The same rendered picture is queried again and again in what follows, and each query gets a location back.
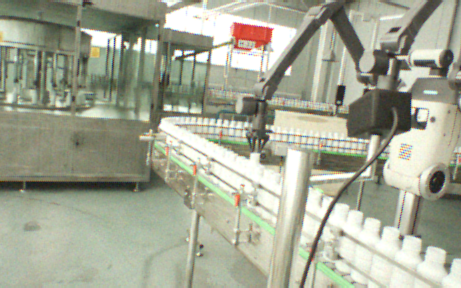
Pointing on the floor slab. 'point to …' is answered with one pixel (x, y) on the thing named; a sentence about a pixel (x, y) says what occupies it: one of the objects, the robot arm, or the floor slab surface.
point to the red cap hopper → (261, 36)
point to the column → (321, 62)
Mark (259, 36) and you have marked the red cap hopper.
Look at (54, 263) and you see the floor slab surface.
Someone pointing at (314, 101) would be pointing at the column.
